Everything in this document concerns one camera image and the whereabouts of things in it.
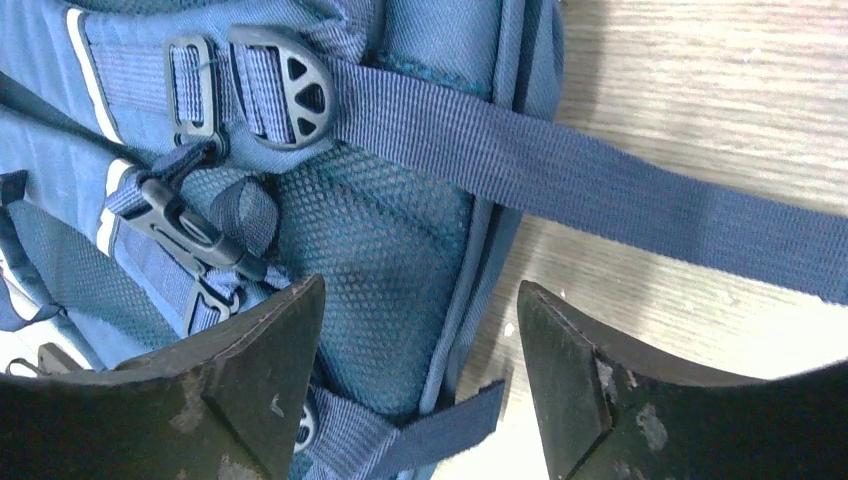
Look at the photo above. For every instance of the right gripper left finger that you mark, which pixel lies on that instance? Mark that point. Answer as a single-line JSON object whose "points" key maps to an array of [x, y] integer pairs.
{"points": [[224, 403]]}

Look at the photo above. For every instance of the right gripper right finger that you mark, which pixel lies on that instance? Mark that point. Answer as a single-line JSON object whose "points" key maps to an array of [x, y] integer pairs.
{"points": [[610, 406]]}

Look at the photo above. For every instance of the navy blue student backpack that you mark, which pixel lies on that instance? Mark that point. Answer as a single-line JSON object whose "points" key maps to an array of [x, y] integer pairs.
{"points": [[168, 165]]}

